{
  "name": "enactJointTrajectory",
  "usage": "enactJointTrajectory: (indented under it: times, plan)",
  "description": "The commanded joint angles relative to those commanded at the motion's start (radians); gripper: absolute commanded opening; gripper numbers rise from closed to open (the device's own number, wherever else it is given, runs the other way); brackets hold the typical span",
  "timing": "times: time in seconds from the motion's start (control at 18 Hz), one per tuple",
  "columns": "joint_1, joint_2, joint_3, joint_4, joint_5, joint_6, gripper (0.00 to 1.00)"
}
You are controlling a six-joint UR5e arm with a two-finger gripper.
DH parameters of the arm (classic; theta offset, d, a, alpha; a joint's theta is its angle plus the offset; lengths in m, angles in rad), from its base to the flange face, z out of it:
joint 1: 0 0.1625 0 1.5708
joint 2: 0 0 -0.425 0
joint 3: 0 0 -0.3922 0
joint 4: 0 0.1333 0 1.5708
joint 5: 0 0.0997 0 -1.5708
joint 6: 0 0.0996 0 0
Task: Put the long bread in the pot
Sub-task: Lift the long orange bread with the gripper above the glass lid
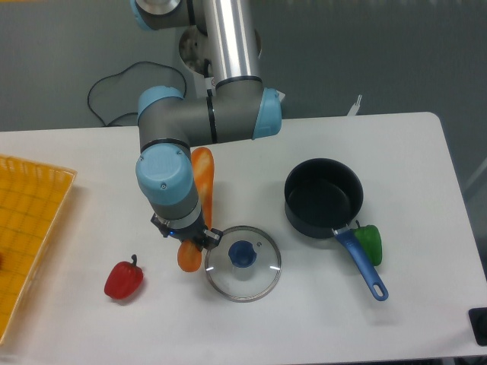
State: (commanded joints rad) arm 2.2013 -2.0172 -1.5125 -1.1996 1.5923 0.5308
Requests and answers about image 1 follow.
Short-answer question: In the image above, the dark pot with blue handle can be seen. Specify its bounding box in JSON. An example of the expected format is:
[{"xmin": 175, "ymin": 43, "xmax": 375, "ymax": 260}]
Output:
[{"xmin": 284, "ymin": 158, "xmax": 389, "ymax": 301}]

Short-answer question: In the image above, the glass lid with blue knob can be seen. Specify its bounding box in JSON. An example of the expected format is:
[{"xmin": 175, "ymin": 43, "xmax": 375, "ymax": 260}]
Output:
[{"xmin": 204, "ymin": 225, "xmax": 282, "ymax": 303}]

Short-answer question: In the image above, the red bell pepper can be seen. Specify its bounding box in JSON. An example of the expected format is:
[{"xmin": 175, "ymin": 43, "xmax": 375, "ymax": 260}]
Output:
[{"xmin": 103, "ymin": 254, "xmax": 144, "ymax": 300}]

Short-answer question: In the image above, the green bell pepper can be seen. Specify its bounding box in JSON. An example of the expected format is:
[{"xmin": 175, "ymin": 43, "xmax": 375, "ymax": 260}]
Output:
[{"xmin": 352, "ymin": 220, "xmax": 383, "ymax": 266}]

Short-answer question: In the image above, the long orange bread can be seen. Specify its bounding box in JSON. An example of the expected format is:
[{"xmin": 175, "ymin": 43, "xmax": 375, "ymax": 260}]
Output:
[{"xmin": 177, "ymin": 147, "xmax": 215, "ymax": 273}]

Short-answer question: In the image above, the black cable on floor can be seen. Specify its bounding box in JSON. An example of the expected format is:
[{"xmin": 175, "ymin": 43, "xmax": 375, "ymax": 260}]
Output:
[{"xmin": 87, "ymin": 61, "xmax": 188, "ymax": 128}]

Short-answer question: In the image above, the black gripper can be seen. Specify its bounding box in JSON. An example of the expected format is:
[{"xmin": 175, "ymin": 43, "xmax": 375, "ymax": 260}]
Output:
[{"xmin": 151, "ymin": 213, "xmax": 223, "ymax": 251}]

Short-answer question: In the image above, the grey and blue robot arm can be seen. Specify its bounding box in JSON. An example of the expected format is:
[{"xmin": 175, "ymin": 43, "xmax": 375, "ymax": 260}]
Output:
[{"xmin": 131, "ymin": 1, "xmax": 282, "ymax": 249}]

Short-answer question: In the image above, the black device at table corner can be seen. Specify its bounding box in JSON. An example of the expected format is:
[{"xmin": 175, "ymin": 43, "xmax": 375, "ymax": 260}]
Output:
[{"xmin": 468, "ymin": 307, "xmax": 487, "ymax": 347}]

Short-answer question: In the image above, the yellow plastic basket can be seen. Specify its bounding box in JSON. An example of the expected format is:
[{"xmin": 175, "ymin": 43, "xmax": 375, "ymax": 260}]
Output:
[{"xmin": 1, "ymin": 154, "xmax": 77, "ymax": 342}]

